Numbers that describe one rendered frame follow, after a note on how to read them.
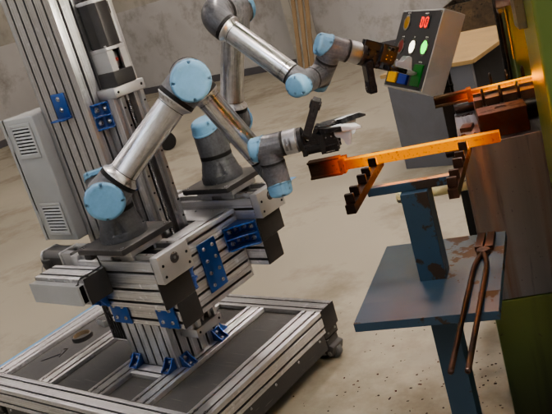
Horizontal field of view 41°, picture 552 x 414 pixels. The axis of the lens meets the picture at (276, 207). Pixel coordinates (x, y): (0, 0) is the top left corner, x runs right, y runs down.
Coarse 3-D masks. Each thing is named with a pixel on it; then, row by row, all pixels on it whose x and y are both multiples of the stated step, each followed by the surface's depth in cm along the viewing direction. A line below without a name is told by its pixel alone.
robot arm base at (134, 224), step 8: (128, 208) 228; (120, 216) 226; (128, 216) 227; (136, 216) 230; (104, 224) 227; (112, 224) 226; (120, 224) 226; (128, 224) 227; (136, 224) 228; (144, 224) 231; (104, 232) 227; (112, 232) 226; (120, 232) 227; (128, 232) 226; (136, 232) 228; (104, 240) 228; (112, 240) 226; (120, 240) 226; (128, 240) 227
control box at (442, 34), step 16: (416, 16) 258; (432, 16) 246; (448, 16) 239; (464, 16) 241; (400, 32) 269; (416, 32) 255; (432, 32) 243; (448, 32) 241; (416, 48) 253; (432, 48) 241; (448, 48) 242; (432, 64) 242; (448, 64) 243; (432, 80) 243; (432, 96) 249
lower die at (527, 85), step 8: (504, 88) 200; (512, 88) 199; (520, 88) 197; (528, 88) 194; (472, 96) 202; (480, 96) 201; (488, 96) 198; (496, 96) 196; (504, 96) 196; (512, 96) 195; (528, 96) 194; (480, 104) 198; (488, 104) 197; (528, 112) 196; (536, 112) 195
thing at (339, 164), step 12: (492, 132) 164; (420, 144) 172; (432, 144) 169; (444, 144) 167; (456, 144) 167; (468, 144) 166; (480, 144) 165; (336, 156) 178; (360, 156) 176; (372, 156) 174; (384, 156) 173; (396, 156) 172; (408, 156) 171; (312, 168) 180; (324, 168) 179; (336, 168) 178; (348, 168) 176
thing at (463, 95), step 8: (512, 80) 201; (520, 80) 199; (528, 80) 199; (480, 88) 203; (488, 88) 202; (496, 88) 201; (440, 96) 205; (448, 96) 204; (456, 96) 205; (464, 96) 204; (440, 104) 206; (448, 104) 205
